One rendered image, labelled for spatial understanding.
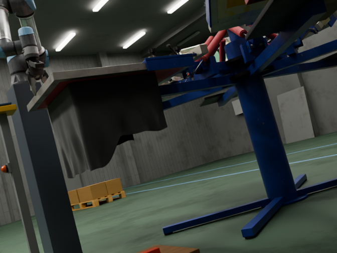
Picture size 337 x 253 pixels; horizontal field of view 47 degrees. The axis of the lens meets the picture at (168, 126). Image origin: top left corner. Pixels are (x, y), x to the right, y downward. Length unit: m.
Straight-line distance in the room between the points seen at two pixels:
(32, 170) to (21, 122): 0.31
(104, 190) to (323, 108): 7.48
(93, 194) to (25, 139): 5.24
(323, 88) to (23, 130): 10.91
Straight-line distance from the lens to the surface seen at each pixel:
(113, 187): 8.02
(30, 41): 2.17
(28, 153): 2.62
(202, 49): 2.19
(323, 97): 12.73
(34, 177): 2.60
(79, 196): 8.16
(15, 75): 2.76
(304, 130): 12.70
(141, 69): 2.01
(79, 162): 2.02
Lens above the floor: 0.47
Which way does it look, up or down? 5 degrees up
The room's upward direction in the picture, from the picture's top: 15 degrees counter-clockwise
